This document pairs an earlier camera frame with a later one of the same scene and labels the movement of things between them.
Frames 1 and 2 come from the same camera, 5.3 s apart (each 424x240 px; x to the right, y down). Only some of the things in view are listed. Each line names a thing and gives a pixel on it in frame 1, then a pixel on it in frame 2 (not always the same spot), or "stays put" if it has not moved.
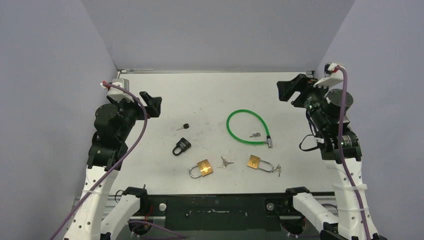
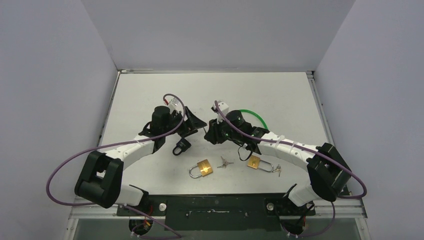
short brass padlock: (204, 167) stays put
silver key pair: (225, 163) stays put
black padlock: (183, 144) stays put
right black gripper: (301, 95) to (214, 131)
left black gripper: (153, 103) to (192, 121)
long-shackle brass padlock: (254, 161) stays put
